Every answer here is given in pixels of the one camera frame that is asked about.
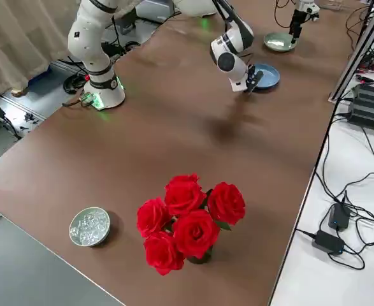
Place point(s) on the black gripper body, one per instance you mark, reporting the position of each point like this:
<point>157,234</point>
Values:
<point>250,74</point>
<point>296,19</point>

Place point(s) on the blue plate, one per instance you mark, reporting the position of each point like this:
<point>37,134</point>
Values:
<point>268,78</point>

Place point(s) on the green plate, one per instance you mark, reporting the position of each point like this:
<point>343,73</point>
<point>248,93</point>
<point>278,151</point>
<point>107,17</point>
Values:
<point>277,41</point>

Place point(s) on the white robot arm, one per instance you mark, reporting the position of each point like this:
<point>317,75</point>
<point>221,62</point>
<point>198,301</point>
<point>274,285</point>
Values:
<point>91,41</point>

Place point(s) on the USB hub with plugs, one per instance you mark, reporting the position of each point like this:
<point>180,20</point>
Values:
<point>373,63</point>

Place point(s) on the black finned power supply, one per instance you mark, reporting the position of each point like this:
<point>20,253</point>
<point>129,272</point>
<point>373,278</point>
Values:
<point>371,105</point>

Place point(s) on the grey control box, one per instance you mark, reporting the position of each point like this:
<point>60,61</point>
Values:
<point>156,9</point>

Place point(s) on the red artificial rose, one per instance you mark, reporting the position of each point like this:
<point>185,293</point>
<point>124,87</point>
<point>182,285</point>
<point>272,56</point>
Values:
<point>183,191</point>
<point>226,202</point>
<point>153,218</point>
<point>162,253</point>
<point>196,232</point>

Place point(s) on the black power adapter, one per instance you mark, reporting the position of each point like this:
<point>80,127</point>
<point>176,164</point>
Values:
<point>339,218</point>
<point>328,242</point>

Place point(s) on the black cylindrical vase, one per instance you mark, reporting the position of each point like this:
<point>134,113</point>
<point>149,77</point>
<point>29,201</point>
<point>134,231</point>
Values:
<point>199,259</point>

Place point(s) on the clear crumpled pieces pile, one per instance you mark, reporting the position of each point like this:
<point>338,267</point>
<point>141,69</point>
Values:
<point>89,226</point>

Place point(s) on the grey bowl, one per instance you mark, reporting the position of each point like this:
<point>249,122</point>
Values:
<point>75,239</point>

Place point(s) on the beige curtain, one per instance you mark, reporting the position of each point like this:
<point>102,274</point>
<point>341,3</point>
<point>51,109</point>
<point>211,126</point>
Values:
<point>14,41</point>

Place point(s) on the aluminium profile post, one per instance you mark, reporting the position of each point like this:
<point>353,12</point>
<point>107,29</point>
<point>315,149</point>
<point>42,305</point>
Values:
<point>355,51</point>

